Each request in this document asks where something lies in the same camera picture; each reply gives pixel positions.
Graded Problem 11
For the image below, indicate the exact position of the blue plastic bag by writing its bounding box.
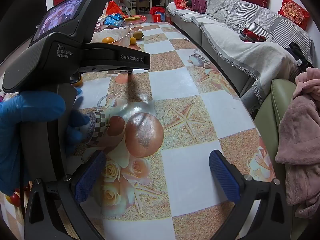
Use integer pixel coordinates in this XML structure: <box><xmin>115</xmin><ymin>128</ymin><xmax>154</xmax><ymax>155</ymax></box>
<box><xmin>104</xmin><ymin>14</ymin><xmax>125</xmax><ymax>28</ymax></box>

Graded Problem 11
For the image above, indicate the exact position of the red cherry tomato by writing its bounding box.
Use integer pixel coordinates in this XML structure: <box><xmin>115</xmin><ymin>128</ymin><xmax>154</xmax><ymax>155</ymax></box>
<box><xmin>9</xmin><ymin>194</ymin><xmax>21</xmax><ymax>207</ymax></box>

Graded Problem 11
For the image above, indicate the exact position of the red patterned cushion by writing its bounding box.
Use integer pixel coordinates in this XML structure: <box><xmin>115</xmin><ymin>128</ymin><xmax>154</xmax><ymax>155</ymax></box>
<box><xmin>173</xmin><ymin>0</ymin><xmax>193</xmax><ymax>12</ymax></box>

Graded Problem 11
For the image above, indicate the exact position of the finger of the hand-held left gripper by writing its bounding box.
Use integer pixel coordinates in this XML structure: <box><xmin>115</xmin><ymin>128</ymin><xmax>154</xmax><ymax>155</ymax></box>
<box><xmin>79</xmin><ymin>66</ymin><xmax>133</xmax><ymax>75</ymax></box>
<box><xmin>81</xmin><ymin>43</ymin><xmax>151</xmax><ymax>70</ymax></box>

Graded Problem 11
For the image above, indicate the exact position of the person's left hand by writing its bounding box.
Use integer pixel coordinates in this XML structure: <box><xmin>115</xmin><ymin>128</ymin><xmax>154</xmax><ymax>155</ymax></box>
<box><xmin>0</xmin><ymin>90</ymin><xmax>90</xmax><ymax>196</ymax></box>

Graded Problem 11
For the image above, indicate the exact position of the pink fleece garment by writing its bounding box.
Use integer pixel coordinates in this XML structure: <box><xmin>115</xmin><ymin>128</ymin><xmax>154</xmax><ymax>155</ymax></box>
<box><xmin>275</xmin><ymin>67</ymin><xmax>320</xmax><ymax>219</ymax></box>

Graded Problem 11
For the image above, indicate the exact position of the red plastic bag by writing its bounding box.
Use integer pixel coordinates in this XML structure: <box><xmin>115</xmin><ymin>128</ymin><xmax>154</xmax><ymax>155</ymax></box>
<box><xmin>106</xmin><ymin>1</ymin><xmax>124</xmax><ymax>15</ymax></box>

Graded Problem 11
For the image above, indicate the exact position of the grey sofa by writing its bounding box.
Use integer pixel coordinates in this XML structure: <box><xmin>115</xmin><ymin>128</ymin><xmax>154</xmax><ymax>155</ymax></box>
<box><xmin>166</xmin><ymin>2</ymin><xmax>260</xmax><ymax>113</ymax></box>

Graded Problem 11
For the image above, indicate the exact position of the red patterned pillow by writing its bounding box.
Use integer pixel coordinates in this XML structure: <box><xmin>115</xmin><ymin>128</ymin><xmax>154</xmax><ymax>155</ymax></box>
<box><xmin>278</xmin><ymin>0</ymin><xmax>310</xmax><ymax>30</ymax></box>

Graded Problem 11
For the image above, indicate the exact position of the checkered printed tablecloth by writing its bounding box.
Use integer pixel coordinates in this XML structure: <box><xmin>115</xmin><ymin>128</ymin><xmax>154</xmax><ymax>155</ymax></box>
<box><xmin>0</xmin><ymin>21</ymin><xmax>278</xmax><ymax>240</ymax></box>

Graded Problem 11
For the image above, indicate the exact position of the clear glass bowl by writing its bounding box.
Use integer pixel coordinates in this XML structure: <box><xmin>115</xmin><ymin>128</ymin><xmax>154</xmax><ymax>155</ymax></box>
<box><xmin>100</xmin><ymin>26</ymin><xmax>133</xmax><ymax>47</ymax></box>

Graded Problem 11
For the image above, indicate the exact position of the green chair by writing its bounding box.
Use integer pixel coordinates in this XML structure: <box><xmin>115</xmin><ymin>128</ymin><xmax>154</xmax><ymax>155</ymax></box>
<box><xmin>254</xmin><ymin>79</ymin><xmax>298</xmax><ymax>165</ymax></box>

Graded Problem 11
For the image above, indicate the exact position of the round red tray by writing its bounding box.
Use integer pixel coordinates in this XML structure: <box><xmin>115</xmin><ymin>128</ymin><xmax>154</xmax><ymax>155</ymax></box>
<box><xmin>124</xmin><ymin>15</ymin><xmax>148</xmax><ymax>23</ymax></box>

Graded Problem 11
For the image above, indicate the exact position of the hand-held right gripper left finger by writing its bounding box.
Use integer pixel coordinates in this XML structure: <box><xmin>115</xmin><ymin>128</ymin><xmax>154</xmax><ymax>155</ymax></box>
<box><xmin>24</xmin><ymin>150</ymin><xmax>107</xmax><ymax>240</ymax></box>

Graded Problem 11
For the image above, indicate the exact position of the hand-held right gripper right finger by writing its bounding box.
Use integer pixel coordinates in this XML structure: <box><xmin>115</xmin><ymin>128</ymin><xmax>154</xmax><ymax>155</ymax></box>
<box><xmin>209</xmin><ymin>150</ymin><xmax>293</xmax><ymax>240</ymax></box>

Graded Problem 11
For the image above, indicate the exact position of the red plastic stool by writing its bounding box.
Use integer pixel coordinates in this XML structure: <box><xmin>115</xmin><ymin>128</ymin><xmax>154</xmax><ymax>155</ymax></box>
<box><xmin>149</xmin><ymin>6</ymin><xmax>167</xmax><ymax>23</ymax></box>

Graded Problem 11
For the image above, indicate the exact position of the black bag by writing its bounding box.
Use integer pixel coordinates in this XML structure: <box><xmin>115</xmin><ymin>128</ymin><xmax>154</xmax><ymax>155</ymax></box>
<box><xmin>285</xmin><ymin>42</ymin><xmax>314</xmax><ymax>73</ymax></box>

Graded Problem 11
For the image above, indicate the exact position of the red cloth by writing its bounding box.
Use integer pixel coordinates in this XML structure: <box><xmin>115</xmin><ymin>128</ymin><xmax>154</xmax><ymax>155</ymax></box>
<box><xmin>239</xmin><ymin>29</ymin><xmax>267</xmax><ymax>43</ymax></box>

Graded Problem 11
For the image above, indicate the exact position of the purple clothes pile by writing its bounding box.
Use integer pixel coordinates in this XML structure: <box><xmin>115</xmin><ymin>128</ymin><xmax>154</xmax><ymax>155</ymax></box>
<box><xmin>186</xmin><ymin>0</ymin><xmax>208</xmax><ymax>13</ymax></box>

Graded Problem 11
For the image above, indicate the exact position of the dining chair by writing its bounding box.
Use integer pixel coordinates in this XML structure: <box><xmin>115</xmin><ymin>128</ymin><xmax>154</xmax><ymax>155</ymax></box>
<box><xmin>136</xmin><ymin>0</ymin><xmax>150</xmax><ymax>14</ymax></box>

